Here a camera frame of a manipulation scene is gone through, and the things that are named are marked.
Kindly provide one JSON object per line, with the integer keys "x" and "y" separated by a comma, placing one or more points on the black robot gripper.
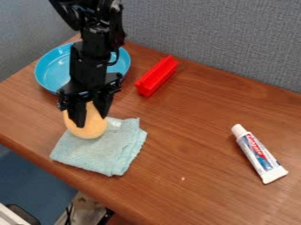
{"x": 91, "y": 83}

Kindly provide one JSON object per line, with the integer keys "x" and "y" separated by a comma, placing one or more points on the yellow egg-shaped ball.
{"x": 95, "y": 124}

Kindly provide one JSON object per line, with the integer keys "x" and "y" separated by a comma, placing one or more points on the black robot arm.
{"x": 97, "y": 19}

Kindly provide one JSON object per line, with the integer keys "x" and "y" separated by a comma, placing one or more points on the blue plastic plate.
{"x": 53, "y": 68}

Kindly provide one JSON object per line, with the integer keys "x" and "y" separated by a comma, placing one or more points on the light blue folded cloth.
{"x": 107, "y": 154}

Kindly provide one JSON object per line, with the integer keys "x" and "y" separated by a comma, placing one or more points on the red plastic block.
{"x": 157, "y": 76}

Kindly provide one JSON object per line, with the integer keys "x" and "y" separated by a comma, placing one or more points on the white toothpaste tube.
{"x": 268, "y": 167}

